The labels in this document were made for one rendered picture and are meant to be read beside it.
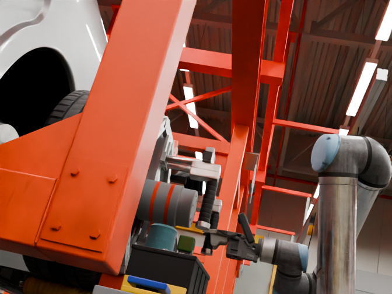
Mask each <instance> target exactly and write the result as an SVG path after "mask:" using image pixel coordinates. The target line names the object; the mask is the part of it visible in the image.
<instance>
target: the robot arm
mask: <svg viewBox="0 0 392 294"><path fill-rule="evenodd" d="M311 165H312V168H313V170H314V171H316V172H318V179H319V191H318V240H317V265H316V266H315V268H314V270H313V273H302V271H303V272H305V271H307V265H308V259H309V248H308V247H307V246H306V245H303V244H300V243H293V242H289V241H284V240H279V239H274V238H271V237H265V236H264V239H261V238H259V239H258V243H255V239H254V236H253V234H252V232H251V229H250V227H249V224H248V219H247V216H246V215H245V214H244V213H240V214H238V219H237V221H238V223H239V224H240V226H241V228H242V230H243V233H244V235H243V234H241V233H236V232H230V231H227V230H219V229H209V230H203V231H202V232H203V235H204V236H205V235H206V233H210V237H211V245H212V246H213V250H216V249H217V248H218V247H219V246H220V245H223V246H225V245H227V248H226V258H230V259H234V260H239V261H243V260H248V261H253V262H254V263H257V260H258V258H260V262H264V263H269V264H273V265H277V268H276V273H275V279H274V284H273V286H272V294H355V277H356V239H357V237H358V235H359V232H360V231H361V228H362V226H363V224H364V222H365V220H366V218H367V216H368V214H369V211H370V209H371V207H372V205H373V203H374V201H375V199H376V197H377V194H378V192H379V190H380V189H382V188H386V187H387V185H388V183H389V181H390V179H391V173H392V166H391V160H390V158H389V155H388V154H387V152H386V150H385V149H384V148H383V146H382V145H381V144H379V143H378V142H377V141H375V140H374V139H372V138H368V137H365V136H362V137H360V136H349V135H339V134H324V135H322V136H321V137H319V139H318V140H317V141H316V143H315V144H314V147H313V150H312V153H311ZM252 248H255V249H254V250H253V249H252Z"/></svg>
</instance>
